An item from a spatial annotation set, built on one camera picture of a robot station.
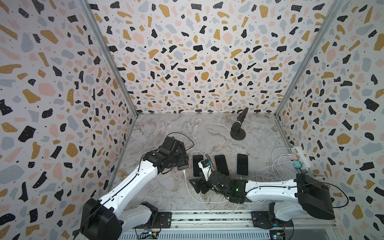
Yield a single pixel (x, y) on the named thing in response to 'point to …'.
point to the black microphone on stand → (237, 133)
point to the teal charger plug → (297, 164)
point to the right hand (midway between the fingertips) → (194, 178)
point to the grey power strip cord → (313, 173)
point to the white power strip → (305, 165)
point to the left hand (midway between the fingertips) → (185, 158)
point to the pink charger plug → (294, 157)
